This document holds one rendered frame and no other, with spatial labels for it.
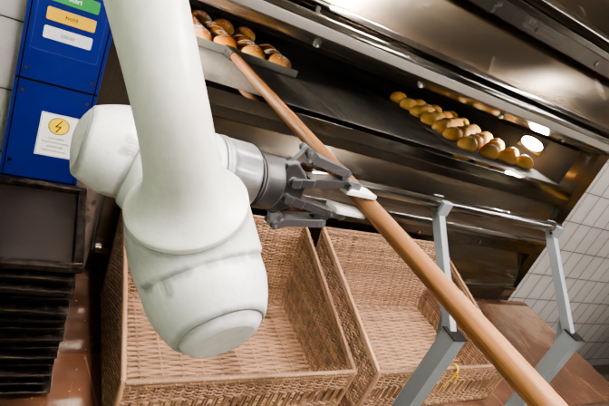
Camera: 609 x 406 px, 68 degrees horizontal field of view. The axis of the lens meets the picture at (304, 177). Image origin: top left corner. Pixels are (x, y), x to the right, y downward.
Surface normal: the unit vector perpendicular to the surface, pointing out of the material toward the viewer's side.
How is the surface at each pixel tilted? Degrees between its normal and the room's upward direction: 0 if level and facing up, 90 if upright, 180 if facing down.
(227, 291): 47
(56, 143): 90
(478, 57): 70
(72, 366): 0
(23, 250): 0
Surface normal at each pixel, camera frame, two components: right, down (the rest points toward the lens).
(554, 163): -0.85, -0.18
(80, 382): 0.39, -0.85
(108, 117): 0.28, -0.61
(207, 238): 0.33, -0.19
